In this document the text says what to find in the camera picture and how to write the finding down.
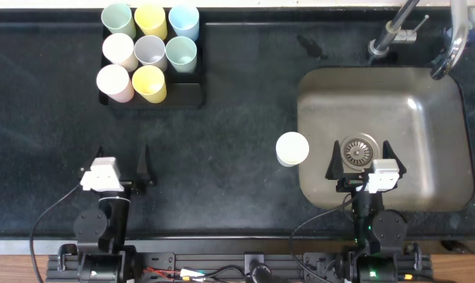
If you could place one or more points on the pink cup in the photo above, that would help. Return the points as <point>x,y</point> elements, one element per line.
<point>113,80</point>

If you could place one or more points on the mounting rail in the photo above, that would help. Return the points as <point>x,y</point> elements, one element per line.
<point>214,261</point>

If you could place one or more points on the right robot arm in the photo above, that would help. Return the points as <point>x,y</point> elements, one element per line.
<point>389,230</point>

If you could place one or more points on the yellow cup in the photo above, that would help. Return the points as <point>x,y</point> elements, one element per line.
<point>151,19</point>
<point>149,82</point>

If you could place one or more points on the green cup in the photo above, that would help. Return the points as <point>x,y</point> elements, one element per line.
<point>181,53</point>
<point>117,17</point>

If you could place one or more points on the steel tap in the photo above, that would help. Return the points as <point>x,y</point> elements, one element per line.
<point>457,43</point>

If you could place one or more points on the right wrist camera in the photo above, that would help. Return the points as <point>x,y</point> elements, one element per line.
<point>383,175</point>

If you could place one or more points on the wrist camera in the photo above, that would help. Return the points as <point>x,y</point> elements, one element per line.
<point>383,175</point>
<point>101,175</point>

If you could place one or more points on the steel sink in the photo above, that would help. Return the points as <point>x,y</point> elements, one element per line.
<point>418,118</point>

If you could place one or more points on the white cup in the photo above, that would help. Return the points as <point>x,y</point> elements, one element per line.
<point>118,49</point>
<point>292,149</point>

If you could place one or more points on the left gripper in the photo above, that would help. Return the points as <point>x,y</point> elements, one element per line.
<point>131,186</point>

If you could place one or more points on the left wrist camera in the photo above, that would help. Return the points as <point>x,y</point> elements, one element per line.
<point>101,175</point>

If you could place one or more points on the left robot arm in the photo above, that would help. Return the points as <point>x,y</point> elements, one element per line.
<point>90,226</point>

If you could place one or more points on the black tray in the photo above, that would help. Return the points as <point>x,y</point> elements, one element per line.
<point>186,92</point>

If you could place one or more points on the blue cup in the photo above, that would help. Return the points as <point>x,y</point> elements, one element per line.
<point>184,19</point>

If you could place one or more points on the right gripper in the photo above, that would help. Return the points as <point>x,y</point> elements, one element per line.
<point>349,184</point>

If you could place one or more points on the grey cup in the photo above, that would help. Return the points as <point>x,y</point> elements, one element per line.
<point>150,51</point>

